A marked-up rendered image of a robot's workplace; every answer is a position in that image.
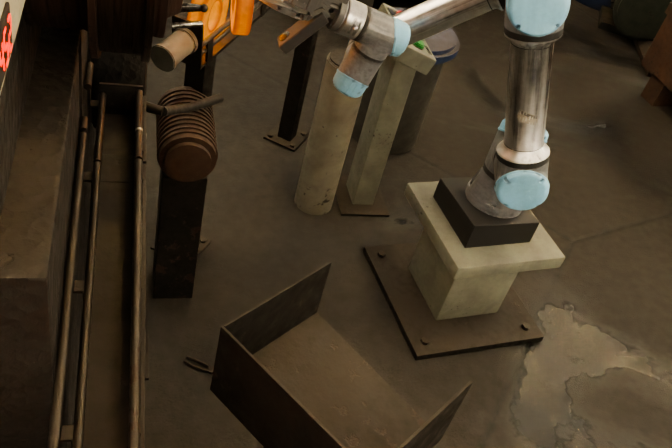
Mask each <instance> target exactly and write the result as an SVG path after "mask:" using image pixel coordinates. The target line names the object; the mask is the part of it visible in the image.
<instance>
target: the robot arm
mask: <svg viewBox="0 0 672 448"><path fill-rule="evenodd" d="M260 1H261V2H262V3H264V4H266V5H267V6H269V7H271V8H272V9H274V10H276V11H278V12H280V13H283V14H285V15H288V16H291V17H292V18H295V19H298V20H299V21H298V22H296V23H295V24H294V25H292V26H291V27H290V28H288V29H287V30H286V31H284V32H283V33H282V34H281V35H279V36H278V37H277V40H278V45H279V48H280V49H281V51H282V52H283V53H284V54H288V53H289V52H290V51H292V50H293V49H294V48H296V47H297V46H298V45H300V44H301V43H302V42H304V41H305V40H306V39H308V38H309V37H310V36H312V35H313V34H314V33H316V32H317V31H318V30H319V29H321V28H322V27H323V26H325V25H326V27H327V28H328V29H330V30H332V31H335V33H337V34H340V35H342V36H345V37H347V38H349V40H348V46H347V49H346V51H345V54H344V58H343V61H342V63H341V65H340V66H339V68H338V69H337V70H336V71H337V72H336V74H335V75H334V77H333V84H334V86H335V87H336V89H337V90H338V91H340V92H341V93H342V94H344V95H346V96H348V97H352V98H358V97H360V96H361V95H362V94H363V93H364V91H365V90H366V88H368V87H369V86H368V85H369V84H370V82H371V81H372V79H373V77H374V76H375V74H376V72H377V71H378V69H379V68H380V66H381V64H382V63H383V61H384V60H385V59H386V57H387V55H389V56H394V57H398V56H400V55H401V53H403V52H404V51H405V50H406V48H407V46H409V45H411V44H413V43H416V42H418V41H420V40H423V39H425V38H427V37H430V36H432V35H435V34H437V33H439V32H442V31H444V30H446V29H449V28H451V27H454V26H456V25H458V24H461V23H463V22H465V21H468V20H470V19H472V18H475V17H477V16H480V15H482V14H484V13H487V12H489V11H491V10H494V9H499V10H501V11H504V10H505V17H504V35H505V36H506V37H507V38H508V39H509V40H510V41H511V44H510V59H509V74H508V88H507V103H506V118H505V119H503V120H502V122H501V124H500V126H499V127H498V131H497V133H496V136H495V138H494V140H493V143H492V145H491V148H490V150H489V152H488V155H487V157H486V160H485V162H484V164H483V167H482V168H481V169H480V170H479V171H478V172H477V173H476V174H475V175H474V176H473V177H472V178H471V180H470V181H469V182H468V185H467V187H466V190H465V194H466V197H467V199H468V200H469V202H470V203H471V204H472V205H473V206H474V207H476V208H477V209H478V210H480V211H482V212H484V213H486V214H488V215H491V216H494V217H498V218H514V217H517V216H518V215H519V214H520V213H521V211H522V210H529V209H533V208H535V207H537V206H538V205H540V204H542V203H543V202H544V201H545V200H546V198H547V196H548V194H549V188H550V184H549V181H548V167H549V157H550V148H549V146H548V145H547V144H546V143H547V139H548V136H549V135H548V132H547V131H546V129H545V127H546V117H547V108H548V98H549V88H550V79H551V69H552V60H553V50H554V42H556V41H557V40H558V39H560V38H561V37H562V35H563V30H564V22H565V19H566V17H567V15H568V13H569V9H570V4H571V0H426V1H424V2H422V3H420V4H417V5H415V6H413V7H411V8H408V9H406V10H404V11H402V12H400V13H397V14H395V15H388V14H386V13H384V12H381V11H379V10H377V9H374V8H372V7H370V6H367V5H365V4H363V3H361V2H359V1H356V0H260Z"/></svg>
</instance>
